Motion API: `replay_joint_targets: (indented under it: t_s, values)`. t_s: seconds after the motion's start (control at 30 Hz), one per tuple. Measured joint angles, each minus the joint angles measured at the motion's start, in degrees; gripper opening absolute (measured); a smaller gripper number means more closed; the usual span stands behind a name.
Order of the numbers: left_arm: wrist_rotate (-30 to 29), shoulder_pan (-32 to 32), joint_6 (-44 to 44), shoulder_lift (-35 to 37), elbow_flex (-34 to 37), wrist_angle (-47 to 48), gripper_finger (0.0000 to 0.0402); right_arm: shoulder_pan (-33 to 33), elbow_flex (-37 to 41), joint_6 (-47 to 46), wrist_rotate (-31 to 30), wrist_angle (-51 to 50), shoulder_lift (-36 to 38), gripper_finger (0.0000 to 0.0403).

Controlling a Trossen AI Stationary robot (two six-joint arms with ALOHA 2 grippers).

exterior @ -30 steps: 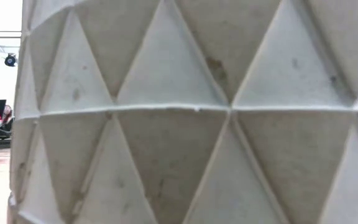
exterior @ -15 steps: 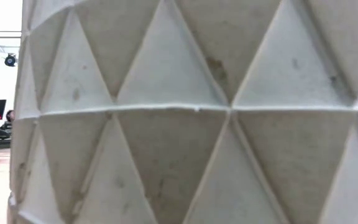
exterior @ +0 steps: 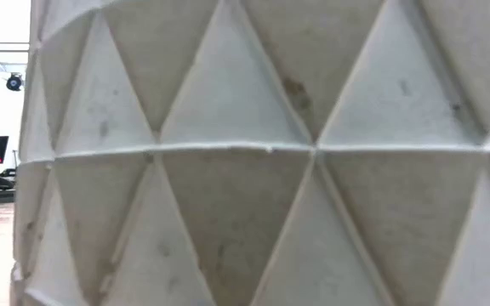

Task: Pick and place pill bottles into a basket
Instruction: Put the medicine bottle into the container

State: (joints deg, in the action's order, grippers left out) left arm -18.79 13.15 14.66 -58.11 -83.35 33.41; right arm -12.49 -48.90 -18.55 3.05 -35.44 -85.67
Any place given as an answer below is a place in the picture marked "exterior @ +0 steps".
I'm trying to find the white faceted triangle-pattern basket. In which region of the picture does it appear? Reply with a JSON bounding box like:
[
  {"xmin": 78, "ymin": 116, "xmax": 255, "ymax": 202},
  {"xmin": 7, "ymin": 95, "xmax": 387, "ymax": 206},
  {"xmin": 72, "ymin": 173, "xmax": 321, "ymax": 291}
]
[{"xmin": 9, "ymin": 0, "xmax": 490, "ymax": 306}]

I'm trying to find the black round mounted camera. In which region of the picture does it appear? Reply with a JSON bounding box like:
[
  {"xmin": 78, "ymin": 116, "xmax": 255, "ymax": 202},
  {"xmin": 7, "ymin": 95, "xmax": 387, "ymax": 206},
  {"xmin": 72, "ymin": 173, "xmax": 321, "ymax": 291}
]
[{"xmin": 5, "ymin": 72, "xmax": 24, "ymax": 92}]

